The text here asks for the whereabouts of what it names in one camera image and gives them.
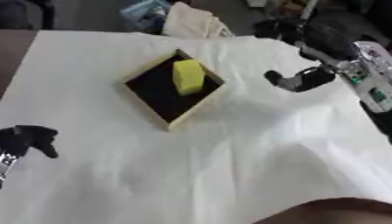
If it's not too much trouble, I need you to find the white tripod pole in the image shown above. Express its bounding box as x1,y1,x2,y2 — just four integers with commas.
298,0,320,21

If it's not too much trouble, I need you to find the yellow rectangular block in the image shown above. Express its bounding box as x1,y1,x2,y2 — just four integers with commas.
171,59,207,97

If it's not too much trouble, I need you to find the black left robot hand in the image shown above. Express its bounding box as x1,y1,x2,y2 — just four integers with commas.
0,124,61,159

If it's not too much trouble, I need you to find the blue plastic package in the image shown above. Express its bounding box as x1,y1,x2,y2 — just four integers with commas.
119,0,173,33

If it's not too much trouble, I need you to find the black bag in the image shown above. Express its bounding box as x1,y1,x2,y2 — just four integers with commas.
252,6,392,61

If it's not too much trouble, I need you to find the tan box with black inside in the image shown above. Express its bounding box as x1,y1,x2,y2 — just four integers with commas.
121,48,228,131

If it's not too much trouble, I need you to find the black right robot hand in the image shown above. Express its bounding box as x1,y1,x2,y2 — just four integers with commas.
263,66,339,94

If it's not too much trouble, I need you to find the cream cloth bag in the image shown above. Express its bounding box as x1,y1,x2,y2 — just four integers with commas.
160,1,236,39

